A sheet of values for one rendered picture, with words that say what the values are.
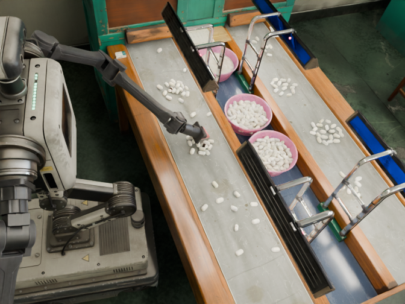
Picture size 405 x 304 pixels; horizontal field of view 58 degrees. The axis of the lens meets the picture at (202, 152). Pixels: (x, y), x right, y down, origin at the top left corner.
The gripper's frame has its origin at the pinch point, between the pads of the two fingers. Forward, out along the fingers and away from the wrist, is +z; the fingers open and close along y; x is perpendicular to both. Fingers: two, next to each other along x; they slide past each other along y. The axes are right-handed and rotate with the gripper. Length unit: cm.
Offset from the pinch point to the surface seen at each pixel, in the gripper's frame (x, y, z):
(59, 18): 60, 170, -22
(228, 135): -7.0, -2.9, 7.5
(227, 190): 3.6, -31.7, 0.0
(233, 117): -11.3, 9.4, 15.6
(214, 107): -7.6, 17.2, 7.4
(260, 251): 3, -64, 2
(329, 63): -57, 103, 183
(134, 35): 3, 78, -20
